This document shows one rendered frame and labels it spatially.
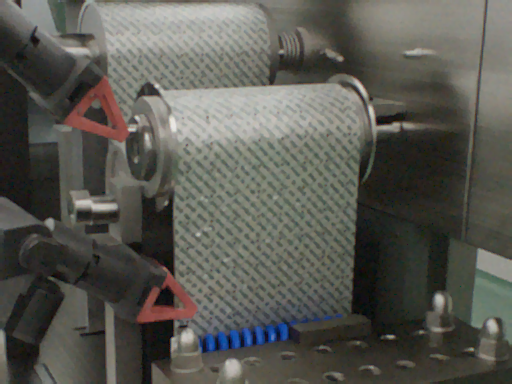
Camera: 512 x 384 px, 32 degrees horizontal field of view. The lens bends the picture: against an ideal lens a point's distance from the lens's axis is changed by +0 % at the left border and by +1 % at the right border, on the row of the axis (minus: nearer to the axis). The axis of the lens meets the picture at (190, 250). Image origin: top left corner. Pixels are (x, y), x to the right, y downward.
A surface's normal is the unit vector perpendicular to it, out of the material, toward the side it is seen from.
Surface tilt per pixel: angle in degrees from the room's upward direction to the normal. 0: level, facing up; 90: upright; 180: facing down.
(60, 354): 0
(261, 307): 90
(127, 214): 90
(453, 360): 0
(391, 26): 91
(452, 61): 90
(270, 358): 0
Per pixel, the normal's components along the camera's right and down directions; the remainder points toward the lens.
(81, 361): 0.00, -0.96
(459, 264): 0.38, 0.25
